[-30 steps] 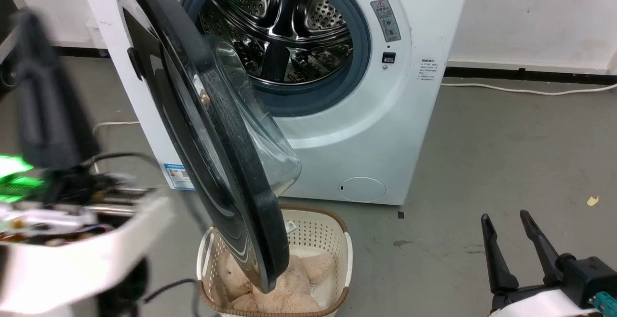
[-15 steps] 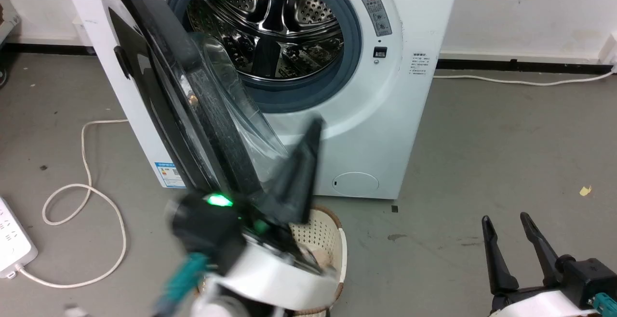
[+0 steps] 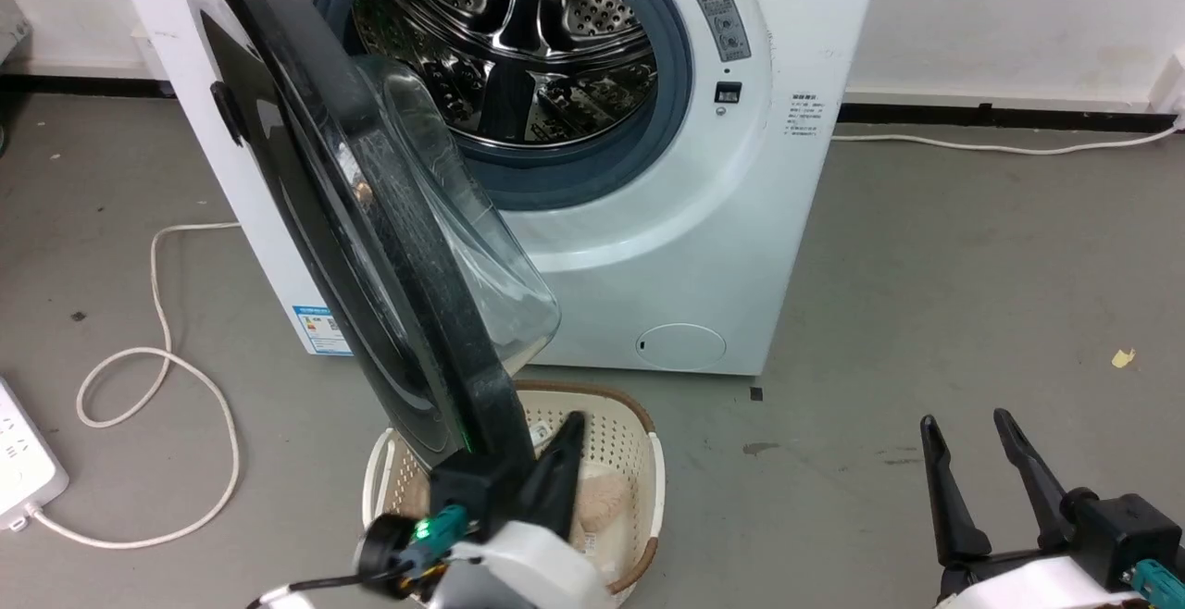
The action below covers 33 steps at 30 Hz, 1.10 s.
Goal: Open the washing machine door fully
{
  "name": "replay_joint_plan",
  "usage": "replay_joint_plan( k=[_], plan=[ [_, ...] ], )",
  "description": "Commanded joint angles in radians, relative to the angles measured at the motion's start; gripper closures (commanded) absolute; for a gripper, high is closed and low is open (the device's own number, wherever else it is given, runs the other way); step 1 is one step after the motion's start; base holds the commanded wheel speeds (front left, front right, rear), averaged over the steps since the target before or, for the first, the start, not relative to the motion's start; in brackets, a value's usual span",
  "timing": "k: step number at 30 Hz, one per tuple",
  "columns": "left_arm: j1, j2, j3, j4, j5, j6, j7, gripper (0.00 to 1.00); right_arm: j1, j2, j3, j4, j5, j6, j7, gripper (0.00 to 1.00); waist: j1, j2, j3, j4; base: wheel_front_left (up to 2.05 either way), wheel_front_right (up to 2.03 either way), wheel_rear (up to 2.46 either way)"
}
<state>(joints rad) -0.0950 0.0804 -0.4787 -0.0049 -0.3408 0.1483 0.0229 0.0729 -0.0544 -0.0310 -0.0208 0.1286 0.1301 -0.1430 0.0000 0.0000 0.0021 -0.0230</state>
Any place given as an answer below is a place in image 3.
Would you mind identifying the grey box by wall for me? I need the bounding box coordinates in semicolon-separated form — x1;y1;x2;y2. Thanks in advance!
0;0;33;66

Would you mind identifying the white cable along wall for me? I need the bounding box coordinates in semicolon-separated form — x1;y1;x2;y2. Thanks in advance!
830;121;1185;157

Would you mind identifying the white front-load washing machine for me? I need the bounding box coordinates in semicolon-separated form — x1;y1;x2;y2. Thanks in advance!
104;0;885;377

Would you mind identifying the cream plastic laundry basket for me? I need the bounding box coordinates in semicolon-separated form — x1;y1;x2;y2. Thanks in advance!
363;379;666;608

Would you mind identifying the blue energy label sticker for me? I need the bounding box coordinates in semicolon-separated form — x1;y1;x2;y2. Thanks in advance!
293;304;354;356

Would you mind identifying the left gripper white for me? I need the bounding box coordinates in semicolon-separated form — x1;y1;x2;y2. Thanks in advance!
356;411;614;609

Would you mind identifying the beige cloth in basket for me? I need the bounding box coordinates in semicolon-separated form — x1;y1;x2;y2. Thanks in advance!
572;473;634;538

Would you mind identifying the steel washing drum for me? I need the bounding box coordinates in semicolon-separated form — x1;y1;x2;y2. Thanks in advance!
352;0;660;149

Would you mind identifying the black round washer door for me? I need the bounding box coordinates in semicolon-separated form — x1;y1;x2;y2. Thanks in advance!
182;0;563;479

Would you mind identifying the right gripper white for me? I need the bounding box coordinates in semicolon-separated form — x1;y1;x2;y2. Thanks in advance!
920;407;1185;609

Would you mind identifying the grey rubber door gasket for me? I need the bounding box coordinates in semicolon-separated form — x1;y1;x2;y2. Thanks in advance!
313;0;695;212

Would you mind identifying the grey warning sticker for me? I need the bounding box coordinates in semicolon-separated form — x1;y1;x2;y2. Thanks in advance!
689;0;753;63

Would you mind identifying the white power strip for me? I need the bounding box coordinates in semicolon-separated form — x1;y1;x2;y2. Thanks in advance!
0;376;70;533

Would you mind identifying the white wall socket box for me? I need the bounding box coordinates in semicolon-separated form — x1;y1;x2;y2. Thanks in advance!
1148;52;1185;118

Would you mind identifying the white power strip cable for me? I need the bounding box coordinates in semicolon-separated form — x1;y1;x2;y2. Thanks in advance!
19;221;243;551

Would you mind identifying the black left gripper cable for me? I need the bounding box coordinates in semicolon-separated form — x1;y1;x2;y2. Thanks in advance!
245;572;371;609

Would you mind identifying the round white filter cover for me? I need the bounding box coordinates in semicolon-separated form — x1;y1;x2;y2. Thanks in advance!
635;322;729;373

